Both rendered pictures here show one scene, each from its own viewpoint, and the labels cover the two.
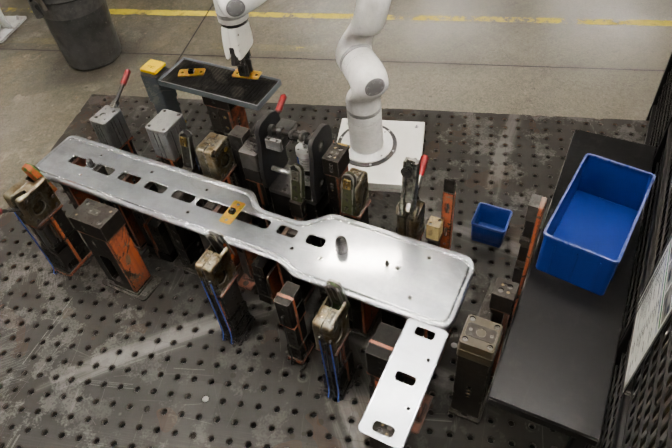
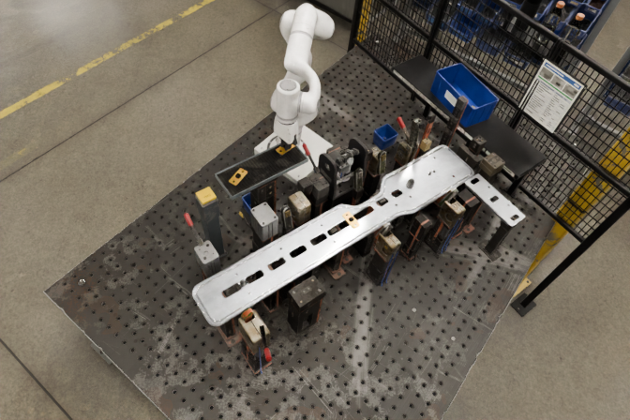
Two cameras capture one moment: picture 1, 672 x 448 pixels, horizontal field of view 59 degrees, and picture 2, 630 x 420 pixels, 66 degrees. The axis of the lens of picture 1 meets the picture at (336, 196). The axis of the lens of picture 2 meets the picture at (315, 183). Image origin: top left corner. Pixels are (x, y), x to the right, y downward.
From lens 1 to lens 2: 1.79 m
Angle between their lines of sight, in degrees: 45
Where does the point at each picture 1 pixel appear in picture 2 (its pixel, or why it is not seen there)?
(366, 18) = not seen: hidden behind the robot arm
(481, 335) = (495, 160)
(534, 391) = (521, 162)
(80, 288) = (287, 358)
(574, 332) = (502, 136)
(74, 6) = not seen: outside the picture
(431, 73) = (147, 101)
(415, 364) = (488, 192)
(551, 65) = (204, 51)
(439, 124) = not seen: hidden behind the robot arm
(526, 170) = (352, 104)
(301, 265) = (410, 206)
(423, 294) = (454, 171)
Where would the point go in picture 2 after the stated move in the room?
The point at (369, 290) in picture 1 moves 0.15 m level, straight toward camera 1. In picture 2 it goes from (441, 187) to (472, 202)
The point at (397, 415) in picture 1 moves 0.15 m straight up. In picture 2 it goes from (510, 210) to (524, 190)
